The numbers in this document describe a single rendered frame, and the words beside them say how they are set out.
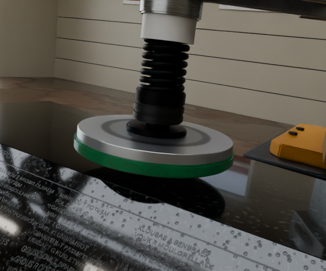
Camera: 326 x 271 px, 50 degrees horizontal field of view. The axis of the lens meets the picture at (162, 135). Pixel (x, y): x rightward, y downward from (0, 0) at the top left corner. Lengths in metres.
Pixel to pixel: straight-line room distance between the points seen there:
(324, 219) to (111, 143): 0.26
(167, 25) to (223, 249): 0.26
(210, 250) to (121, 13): 7.98
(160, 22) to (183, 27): 0.03
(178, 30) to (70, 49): 8.80
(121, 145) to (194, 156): 0.08
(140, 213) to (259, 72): 6.40
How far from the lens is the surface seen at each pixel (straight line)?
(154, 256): 0.39
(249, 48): 6.83
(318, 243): 0.39
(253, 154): 1.02
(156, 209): 0.41
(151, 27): 0.45
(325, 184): 0.59
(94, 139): 0.42
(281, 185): 0.53
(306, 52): 6.60
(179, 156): 0.39
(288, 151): 1.03
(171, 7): 0.44
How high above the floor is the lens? 0.99
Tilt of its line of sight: 13 degrees down
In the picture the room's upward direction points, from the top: 7 degrees clockwise
